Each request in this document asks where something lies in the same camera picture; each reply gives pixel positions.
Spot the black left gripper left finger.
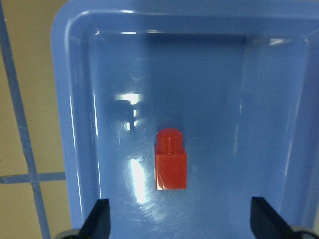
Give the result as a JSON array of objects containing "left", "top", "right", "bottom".
[{"left": 78, "top": 199, "right": 111, "bottom": 239}]

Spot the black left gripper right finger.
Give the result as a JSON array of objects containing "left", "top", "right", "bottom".
[{"left": 250, "top": 197, "right": 297, "bottom": 239}]

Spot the red block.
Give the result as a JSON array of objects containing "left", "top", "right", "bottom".
[{"left": 155, "top": 128, "right": 187, "bottom": 191}]

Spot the blue plastic tray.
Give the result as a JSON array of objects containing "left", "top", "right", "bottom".
[{"left": 51, "top": 0, "right": 319, "bottom": 239}]

